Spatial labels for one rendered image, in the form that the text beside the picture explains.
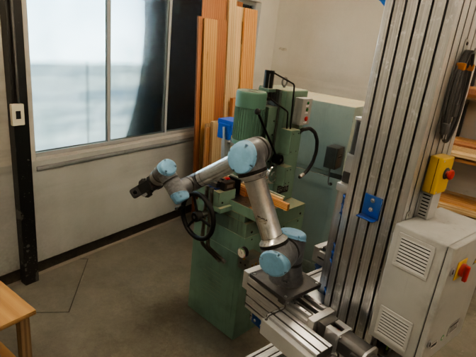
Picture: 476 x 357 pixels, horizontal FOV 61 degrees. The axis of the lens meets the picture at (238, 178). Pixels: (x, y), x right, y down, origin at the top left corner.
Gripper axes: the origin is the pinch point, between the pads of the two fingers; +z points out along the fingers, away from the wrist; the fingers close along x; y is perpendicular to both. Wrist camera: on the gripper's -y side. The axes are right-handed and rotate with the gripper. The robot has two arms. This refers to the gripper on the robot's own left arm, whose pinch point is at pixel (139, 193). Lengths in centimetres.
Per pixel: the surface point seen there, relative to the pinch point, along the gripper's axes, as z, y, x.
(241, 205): 2, 49, -32
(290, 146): -14, 90, -18
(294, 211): 13, 89, -54
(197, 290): 69, 30, -65
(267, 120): -14, 85, 2
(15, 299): 36, -64, -12
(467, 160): -14, 252, -102
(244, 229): 8, 45, -44
